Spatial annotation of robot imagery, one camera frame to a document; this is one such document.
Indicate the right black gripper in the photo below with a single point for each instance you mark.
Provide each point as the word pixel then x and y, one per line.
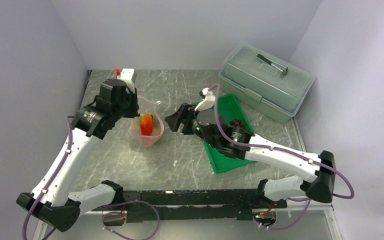
pixel 174 120

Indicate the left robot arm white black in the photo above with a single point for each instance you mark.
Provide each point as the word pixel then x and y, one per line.
pixel 52 200

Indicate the aluminium frame rail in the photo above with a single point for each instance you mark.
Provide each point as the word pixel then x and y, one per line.
pixel 53 203

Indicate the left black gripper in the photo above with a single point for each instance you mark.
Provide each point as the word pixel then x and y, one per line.
pixel 133 112

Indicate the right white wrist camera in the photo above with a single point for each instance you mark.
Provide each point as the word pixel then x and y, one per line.
pixel 208 99

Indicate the red mango fruit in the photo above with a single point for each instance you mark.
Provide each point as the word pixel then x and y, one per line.
pixel 146 124

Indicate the pale green lidded storage box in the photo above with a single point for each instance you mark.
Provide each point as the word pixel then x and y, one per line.
pixel 265 82

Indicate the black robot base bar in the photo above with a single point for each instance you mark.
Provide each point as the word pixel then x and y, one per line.
pixel 150 205

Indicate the clear zip top bag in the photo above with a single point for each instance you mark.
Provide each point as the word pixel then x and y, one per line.
pixel 151 107

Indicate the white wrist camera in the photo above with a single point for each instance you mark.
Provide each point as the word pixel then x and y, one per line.
pixel 208 99
pixel 127 75

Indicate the purple grape bunch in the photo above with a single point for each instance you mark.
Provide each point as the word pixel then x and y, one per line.
pixel 236 123

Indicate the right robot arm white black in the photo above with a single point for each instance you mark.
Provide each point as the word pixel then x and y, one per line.
pixel 313 174

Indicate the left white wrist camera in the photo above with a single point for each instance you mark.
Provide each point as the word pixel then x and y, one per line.
pixel 127 75

